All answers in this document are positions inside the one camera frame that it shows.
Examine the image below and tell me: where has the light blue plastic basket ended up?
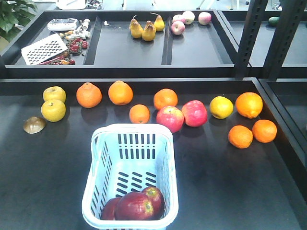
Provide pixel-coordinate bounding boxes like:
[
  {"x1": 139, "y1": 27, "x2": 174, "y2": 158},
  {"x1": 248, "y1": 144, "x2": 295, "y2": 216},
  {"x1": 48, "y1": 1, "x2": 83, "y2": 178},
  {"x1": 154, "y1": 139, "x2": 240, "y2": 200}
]
[{"x1": 82, "y1": 124, "x2": 178, "y2": 230}]

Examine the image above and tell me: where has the dark red apple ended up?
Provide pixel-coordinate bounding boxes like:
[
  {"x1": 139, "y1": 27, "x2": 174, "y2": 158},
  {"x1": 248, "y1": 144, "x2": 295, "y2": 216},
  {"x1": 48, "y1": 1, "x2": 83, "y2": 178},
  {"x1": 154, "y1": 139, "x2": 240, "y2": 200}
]
[
  {"x1": 115, "y1": 192, "x2": 154, "y2": 220},
  {"x1": 101, "y1": 197, "x2": 121, "y2": 220},
  {"x1": 142, "y1": 186, "x2": 165, "y2": 220}
]

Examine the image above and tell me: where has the small orange middle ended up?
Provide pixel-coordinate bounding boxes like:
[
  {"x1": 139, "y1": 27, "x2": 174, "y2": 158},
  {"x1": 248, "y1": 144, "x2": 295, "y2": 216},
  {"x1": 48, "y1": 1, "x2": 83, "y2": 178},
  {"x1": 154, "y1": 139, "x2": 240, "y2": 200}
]
[{"x1": 129, "y1": 104, "x2": 150, "y2": 124}]

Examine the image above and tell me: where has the small orange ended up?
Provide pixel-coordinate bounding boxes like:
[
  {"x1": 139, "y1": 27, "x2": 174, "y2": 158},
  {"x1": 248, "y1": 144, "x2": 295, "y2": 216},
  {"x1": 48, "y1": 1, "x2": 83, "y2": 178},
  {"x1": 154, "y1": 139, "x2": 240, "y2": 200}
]
[
  {"x1": 129, "y1": 104, "x2": 150, "y2": 124},
  {"x1": 252, "y1": 119, "x2": 277, "y2": 143},
  {"x1": 228, "y1": 125, "x2": 253, "y2": 149}
]

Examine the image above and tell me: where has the pink red apple left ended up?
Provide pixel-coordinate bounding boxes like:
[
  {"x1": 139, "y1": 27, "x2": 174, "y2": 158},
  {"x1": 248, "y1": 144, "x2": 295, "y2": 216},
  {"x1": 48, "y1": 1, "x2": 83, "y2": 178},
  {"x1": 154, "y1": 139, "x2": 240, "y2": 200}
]
[{"x1": 156, "y1": 106, "x2": 184, "y2": 133}]

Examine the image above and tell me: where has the pink red apple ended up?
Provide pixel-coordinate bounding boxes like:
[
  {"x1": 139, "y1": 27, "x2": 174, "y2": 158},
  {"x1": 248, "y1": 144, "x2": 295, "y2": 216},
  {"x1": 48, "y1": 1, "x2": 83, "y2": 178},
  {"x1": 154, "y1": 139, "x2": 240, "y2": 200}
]
[
  {"x1": 181, "y1": 100, "x2": 207, "y2": 127},
  {"x1": 156, "y1": 106, "x2": 184, "y2": 133}
]

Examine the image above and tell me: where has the large orange back left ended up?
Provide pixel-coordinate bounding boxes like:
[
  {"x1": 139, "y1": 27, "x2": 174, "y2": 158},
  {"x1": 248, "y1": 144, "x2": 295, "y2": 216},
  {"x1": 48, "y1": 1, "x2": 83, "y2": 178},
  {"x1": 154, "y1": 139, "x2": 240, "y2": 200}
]
[{"x1": 153, "y1": 88, "x2": 178, "y2": 111}]

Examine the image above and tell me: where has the pink red apple right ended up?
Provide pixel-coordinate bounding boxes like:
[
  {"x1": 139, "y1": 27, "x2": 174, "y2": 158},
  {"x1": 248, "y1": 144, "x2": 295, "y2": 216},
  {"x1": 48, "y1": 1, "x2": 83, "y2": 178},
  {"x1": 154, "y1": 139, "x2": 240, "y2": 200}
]
[{"x1": 181, "y1": 100, "x2": 207, "y2": 127}]

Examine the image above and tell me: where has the dimpled orange far left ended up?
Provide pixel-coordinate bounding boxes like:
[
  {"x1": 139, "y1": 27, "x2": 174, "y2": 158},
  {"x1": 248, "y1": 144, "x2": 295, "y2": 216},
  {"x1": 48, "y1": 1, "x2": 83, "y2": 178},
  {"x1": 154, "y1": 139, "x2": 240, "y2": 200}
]
[{"x1": 76, "y1": 82, "x2": 102, "y2": 108}]

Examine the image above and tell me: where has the yellow orange citrus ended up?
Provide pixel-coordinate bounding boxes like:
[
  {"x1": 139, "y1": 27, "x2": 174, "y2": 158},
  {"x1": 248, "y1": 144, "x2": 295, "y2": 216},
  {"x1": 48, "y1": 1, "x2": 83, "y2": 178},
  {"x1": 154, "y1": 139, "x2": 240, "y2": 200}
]
[{"x1": 210, "y1": 96, "x2": 233, "y2": 119}]

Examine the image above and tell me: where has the black wood display stand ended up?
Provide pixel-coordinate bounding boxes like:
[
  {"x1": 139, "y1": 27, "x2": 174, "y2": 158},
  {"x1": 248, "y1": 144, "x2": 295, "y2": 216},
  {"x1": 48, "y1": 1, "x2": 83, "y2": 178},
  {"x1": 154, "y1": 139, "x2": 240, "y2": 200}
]
[{"x1": 0, "y1": 11, "x2": 307, "y2": 230}]

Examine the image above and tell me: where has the small orange left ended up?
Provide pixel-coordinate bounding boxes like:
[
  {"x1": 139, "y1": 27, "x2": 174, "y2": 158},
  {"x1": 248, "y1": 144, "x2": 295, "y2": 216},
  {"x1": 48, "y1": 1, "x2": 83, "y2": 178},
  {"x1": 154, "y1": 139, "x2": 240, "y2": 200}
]
[{"x1": 228, "y1": 125, "x2": 253, "y2": 149}]

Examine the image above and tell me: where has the large navel orange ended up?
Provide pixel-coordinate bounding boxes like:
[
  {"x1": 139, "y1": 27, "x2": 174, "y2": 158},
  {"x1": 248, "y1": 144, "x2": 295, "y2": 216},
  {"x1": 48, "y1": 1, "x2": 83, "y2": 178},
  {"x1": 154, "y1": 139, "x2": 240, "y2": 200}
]
[{"x1": 236, "y1": 92, "x2": 263, "y2": 119}]

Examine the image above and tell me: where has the yellow apple lower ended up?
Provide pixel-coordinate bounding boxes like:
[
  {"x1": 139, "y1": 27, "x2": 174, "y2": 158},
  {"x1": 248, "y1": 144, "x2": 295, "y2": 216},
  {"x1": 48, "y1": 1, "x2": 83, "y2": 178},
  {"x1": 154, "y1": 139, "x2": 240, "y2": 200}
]
[{"x1": 41, "y1": 99, "x2": 66, "y2": 122}]

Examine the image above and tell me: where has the yellow apple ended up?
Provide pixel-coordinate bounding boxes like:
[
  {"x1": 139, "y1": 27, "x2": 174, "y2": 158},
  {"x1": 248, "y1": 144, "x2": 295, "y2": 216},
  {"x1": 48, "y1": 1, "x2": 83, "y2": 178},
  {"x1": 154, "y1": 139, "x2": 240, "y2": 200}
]
[
  {"x1": 43, "y1": 86, "x2": 66, "y2": 103},
  {"x1": 41, "y1": 99, "x2": 66, "y2": 122}
]

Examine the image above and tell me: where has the yellow apple upper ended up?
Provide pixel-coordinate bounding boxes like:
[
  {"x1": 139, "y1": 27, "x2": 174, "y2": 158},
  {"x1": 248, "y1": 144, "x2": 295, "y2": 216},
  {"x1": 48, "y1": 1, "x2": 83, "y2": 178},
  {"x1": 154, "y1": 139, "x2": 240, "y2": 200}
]
[{"x1": 43, "y1": 86, "x2": 66, "y2": 103}]

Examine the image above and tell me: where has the small orange right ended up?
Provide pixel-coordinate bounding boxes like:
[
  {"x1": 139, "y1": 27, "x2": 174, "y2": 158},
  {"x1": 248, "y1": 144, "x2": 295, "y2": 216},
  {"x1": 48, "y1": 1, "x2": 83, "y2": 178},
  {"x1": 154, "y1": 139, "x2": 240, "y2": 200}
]
[{"x1": 252, "y1": 119, "x2": 277, "y2": 143}]

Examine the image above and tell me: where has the brown bread bun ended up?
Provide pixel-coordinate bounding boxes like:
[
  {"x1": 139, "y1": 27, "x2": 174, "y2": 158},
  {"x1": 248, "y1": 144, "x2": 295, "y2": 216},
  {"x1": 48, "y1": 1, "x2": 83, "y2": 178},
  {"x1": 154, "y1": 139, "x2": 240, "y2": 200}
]
[{"x1": 23, "y1": 116, "x2": 47, "y2": 134}]

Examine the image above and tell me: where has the white perforated grater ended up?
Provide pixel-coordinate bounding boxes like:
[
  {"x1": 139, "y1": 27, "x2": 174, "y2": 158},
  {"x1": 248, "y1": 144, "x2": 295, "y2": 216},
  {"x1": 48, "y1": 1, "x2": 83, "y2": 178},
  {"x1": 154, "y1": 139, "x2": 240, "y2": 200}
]
[{"x1": 21, "y1": 34, "x2": 67, "y2": 65}]

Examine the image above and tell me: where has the green potted plant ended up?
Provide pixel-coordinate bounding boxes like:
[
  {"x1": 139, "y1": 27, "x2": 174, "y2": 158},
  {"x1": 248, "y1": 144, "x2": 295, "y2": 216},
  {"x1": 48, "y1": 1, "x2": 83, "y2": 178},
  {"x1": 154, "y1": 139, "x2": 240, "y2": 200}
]
[{"x1": 0, "y1": 0, "x2": 37, "y2": 42}]

